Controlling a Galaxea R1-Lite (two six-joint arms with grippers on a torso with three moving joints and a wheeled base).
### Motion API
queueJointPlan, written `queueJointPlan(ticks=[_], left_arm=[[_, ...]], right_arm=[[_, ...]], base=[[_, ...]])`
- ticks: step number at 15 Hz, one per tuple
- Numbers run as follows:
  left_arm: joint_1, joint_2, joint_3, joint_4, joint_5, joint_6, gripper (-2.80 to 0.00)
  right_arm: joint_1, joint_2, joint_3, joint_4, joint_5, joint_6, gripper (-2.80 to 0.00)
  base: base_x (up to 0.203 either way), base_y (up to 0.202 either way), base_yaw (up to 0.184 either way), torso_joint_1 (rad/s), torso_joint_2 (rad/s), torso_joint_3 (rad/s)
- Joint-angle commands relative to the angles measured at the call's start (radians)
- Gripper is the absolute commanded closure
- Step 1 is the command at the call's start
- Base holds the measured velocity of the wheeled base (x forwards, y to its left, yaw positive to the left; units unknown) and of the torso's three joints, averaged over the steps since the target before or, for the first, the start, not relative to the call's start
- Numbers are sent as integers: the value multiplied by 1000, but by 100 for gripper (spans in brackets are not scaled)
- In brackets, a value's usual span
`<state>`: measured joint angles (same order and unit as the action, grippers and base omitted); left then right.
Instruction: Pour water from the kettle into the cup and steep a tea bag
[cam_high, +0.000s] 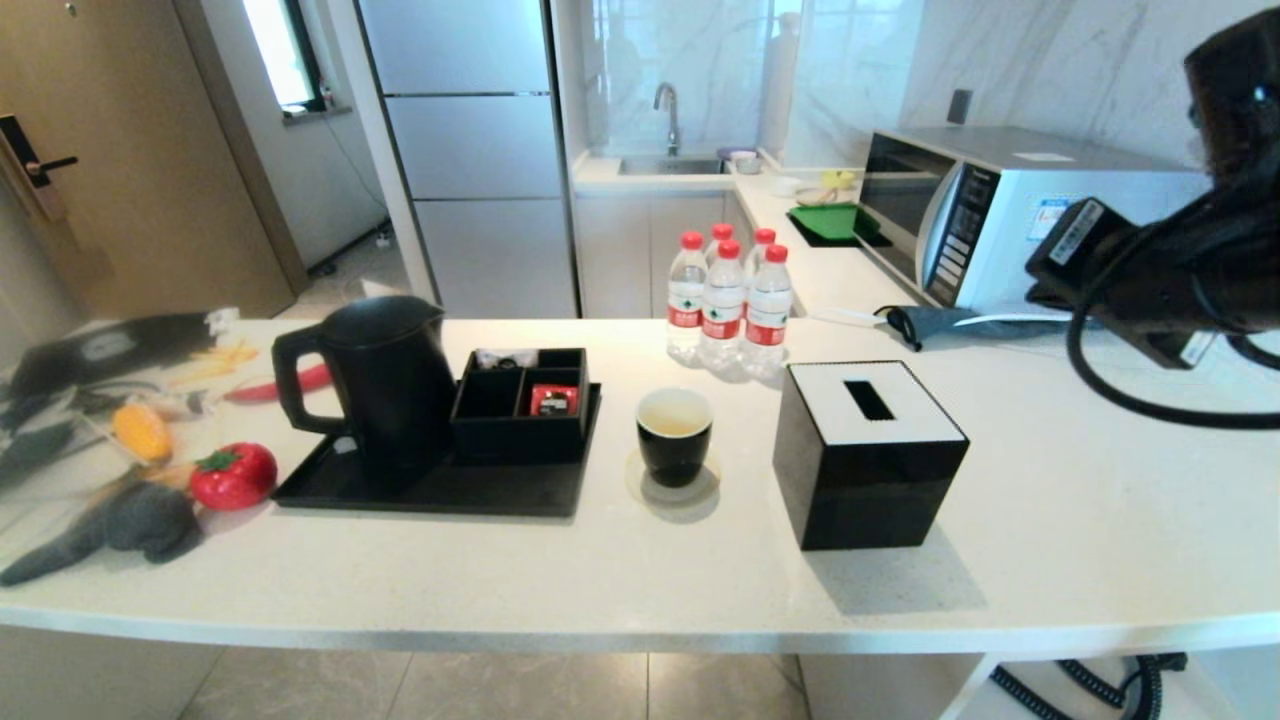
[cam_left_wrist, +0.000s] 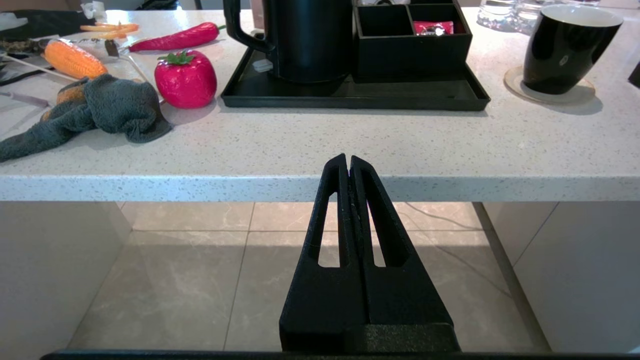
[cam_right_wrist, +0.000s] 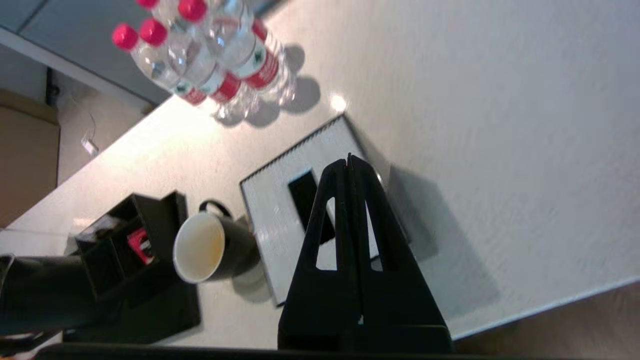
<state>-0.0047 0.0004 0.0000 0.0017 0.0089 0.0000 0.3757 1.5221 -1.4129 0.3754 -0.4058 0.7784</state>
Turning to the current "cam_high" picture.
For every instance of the black cooktop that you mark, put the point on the black cooktop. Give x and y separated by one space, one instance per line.
815 241

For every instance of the black tissue box white top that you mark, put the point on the black tissue box white top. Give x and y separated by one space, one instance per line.
870 490

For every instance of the bright window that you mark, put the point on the bright window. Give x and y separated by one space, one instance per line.
275 50

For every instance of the white refrigerator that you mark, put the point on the white refrigerator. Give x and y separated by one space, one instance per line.
470 150

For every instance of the steel kitchen sink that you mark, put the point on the steel kitchen sink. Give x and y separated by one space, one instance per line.
670 164

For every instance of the black bag white tag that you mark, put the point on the black bag white tag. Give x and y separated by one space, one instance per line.
150 345

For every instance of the black cup white inside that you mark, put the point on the black cup white inside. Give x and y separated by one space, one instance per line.
674 455

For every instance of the yellow kitchen item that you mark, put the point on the yellow kitchen item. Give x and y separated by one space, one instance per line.
840 178

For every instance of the small white cup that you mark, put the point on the small white cup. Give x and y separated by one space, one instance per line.
785 184

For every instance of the white kitchen base cabinet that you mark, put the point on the white kitchen base cabinet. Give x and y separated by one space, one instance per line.
625 255

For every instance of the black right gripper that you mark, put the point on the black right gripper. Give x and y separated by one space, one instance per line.
1085 260

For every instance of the silver microwave oven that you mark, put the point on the silver microwave oven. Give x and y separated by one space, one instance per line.
1000 200

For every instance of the grey plush toy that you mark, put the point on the grey plush toy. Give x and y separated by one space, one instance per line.
140 522

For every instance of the grey wall outlet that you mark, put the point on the grey wall outlet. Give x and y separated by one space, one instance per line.
959 105

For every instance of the red toy tomato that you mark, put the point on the red toy tomato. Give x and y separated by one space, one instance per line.
235 478

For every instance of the green plastic tray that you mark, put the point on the green plastic tray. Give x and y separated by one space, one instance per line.
830 220

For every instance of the red toy chili pepper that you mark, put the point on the red toy chili pepper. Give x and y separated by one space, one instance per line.
310 382

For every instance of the clear glass coaster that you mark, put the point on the clear glass coaster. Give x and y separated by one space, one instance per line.
703 490

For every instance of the black compartment organizer box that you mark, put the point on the black compartment organizer box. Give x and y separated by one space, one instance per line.
520 442

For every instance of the yellow toy corn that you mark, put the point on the yellow toy corn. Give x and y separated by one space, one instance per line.
142 432

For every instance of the black electric kettle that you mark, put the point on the black electric kettle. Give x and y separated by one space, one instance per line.
390 390

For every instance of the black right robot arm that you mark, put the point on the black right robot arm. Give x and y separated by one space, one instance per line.
1220 260

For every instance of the black rectangular serving tray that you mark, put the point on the black rectangular serving tray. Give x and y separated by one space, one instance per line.
450 492

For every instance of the chrome sink faucet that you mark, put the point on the chrome sink faucet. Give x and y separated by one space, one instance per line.
671 103

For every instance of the yellow toy fries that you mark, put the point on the yellow toy fries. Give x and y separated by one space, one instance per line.
225 358

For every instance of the red-capped water bottle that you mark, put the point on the red-capped water bottle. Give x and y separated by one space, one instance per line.
721 315
686 300
720 232
767 320
762 237

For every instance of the brown wooden door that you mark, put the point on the brown wooden door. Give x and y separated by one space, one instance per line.
140 150

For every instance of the purple bowl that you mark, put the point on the purple bowl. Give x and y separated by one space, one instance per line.
738 152

